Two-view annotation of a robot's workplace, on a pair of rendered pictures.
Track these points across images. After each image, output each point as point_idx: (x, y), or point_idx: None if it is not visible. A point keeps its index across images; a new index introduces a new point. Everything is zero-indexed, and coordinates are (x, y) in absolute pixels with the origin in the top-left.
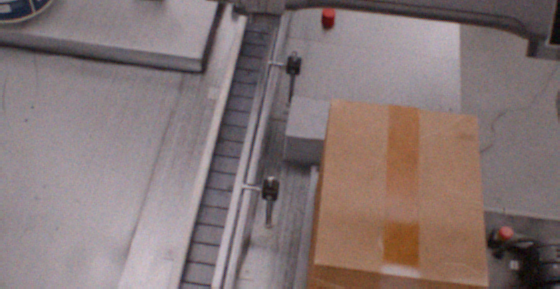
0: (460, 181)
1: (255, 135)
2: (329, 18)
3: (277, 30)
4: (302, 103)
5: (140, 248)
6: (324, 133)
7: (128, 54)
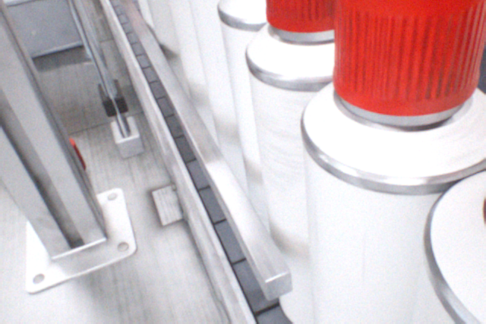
0: None
1: None
2: None
3: (140, 60)
4: None
5: None
6: None
7: None
